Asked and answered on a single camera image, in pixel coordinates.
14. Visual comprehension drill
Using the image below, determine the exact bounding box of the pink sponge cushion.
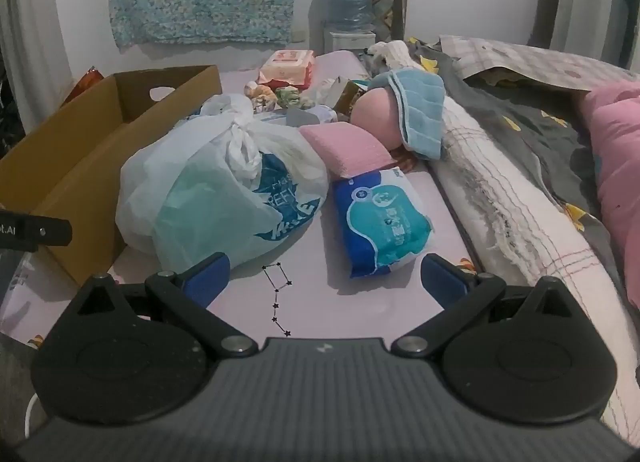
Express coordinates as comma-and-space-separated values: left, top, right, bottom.
298, 123, 396, 178

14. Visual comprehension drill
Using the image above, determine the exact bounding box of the red white wet wipes packet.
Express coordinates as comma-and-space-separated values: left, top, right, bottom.
257, 50, 317, 89

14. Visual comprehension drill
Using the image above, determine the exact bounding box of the grey curtain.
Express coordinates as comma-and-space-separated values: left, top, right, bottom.
0, 0, 76, 118

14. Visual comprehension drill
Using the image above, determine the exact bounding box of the light blue towel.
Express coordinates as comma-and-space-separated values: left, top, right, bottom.
367, 68, 447, 159

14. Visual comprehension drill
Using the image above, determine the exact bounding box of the pink pillow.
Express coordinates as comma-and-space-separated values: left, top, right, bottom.
580, 80, 640, 310

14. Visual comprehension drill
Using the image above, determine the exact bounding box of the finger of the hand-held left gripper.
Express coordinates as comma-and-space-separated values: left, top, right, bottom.
0, 212, 72, 249

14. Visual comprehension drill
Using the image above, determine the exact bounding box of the pink plush toy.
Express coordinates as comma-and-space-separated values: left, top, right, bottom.
350, 89, 407, 150

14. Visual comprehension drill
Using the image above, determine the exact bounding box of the beige checked quilt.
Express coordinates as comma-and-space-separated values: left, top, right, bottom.
439, 34, 640, 93

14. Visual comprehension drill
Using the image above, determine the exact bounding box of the green snack packet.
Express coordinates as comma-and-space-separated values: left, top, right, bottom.
275, 86, 317, 110

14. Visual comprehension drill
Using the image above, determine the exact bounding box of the white cloth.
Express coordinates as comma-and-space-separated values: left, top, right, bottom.
367, 41, 416, 69

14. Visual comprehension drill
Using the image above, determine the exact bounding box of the grey blanket with yellow print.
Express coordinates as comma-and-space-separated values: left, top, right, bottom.
410, 37, 640, 293

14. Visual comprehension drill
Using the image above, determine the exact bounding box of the white plastic bag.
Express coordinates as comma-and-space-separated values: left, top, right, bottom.
115, 94, 330, 270

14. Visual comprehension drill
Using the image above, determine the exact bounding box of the blue tissue packet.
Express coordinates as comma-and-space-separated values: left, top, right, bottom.
332, 167, 435, 279

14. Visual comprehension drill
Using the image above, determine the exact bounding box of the brown carton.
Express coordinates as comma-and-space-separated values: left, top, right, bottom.
332, 80, 372, 116

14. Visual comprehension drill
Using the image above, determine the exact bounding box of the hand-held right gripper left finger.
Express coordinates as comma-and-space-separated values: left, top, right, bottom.
75, 252, 258, 360

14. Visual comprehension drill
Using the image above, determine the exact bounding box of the white water dispenser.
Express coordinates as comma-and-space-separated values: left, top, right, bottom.
322, 30, 377, 54

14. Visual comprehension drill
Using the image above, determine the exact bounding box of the yellow snack packet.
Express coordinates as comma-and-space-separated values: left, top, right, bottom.
244, 82, 277, 102

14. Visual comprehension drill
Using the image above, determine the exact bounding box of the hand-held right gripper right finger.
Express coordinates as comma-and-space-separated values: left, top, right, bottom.
390, 253, 573, 358

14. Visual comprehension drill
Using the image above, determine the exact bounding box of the red snack bag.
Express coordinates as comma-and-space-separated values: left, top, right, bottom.
62, 65, 104, 106

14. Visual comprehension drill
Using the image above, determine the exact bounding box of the brown cardboard box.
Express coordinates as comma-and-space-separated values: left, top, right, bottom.
0, 65, 223, 288

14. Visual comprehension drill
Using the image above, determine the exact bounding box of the white plaid fleece blanket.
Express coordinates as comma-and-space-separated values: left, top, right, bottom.
430, 97, 640, 443

